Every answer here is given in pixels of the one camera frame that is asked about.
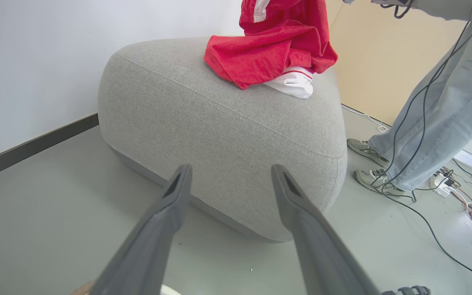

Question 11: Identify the thin white cable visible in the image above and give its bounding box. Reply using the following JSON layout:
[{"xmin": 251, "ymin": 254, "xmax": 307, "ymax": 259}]
[{"xmin": 341, "ymin": 104, "xmax": 389, "ymax": 134}]

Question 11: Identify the white and red garment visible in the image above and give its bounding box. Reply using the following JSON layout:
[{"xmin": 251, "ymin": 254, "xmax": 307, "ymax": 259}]
[{"xmin": 263, "ymin": 66, "xmax": 314, "ymax": 99}]

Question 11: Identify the long black cable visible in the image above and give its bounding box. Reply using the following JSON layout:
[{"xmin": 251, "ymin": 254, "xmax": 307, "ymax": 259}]
[{"xmin": 377, "ymin": 20, "xmax": 472, "ymax": 283}]

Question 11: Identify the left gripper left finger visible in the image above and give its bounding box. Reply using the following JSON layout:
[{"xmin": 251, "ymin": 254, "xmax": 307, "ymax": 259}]
[{"xmin": 91, "ymin": 165, "xmax": 193, "ymax": 295}]

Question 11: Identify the person in light blue jeans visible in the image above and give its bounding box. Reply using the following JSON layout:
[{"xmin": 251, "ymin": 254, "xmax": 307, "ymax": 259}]
[{"xmin": 368, "ymin": 23, "xmax": 472, "ymax": 192}]

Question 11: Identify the black baseboard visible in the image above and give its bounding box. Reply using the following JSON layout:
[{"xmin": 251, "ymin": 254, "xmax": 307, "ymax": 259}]
[{"xmin": 0, "ymin": 113, "xmax": 99, "ymax": 185}]

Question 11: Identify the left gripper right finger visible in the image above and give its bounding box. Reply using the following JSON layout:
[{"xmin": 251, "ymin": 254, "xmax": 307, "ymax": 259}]
[{"xmin": 271, "ymin": 164, "xmax": 380, "ymax": 295}]

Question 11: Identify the grey sneaker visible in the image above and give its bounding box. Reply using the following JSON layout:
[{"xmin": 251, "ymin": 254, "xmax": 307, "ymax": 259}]
[
  {"xmin": 347, "ymin": 138, "xmax": 390, "ymax": 167},
  {"xmin": 353, "ymin": 168, "xmax": 407, "ymax": 196}
]

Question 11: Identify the grey fabric sofa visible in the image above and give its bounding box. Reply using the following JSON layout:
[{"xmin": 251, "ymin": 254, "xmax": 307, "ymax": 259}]
[{"xmin": 98, "ymin": 36, "xmax": 348, "ymax": 243}]

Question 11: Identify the white power strip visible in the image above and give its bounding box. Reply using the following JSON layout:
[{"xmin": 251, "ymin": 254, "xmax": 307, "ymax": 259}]
[{"xmin": 430, "ymin": 170, "xmax": 456, "ymax": 197}]

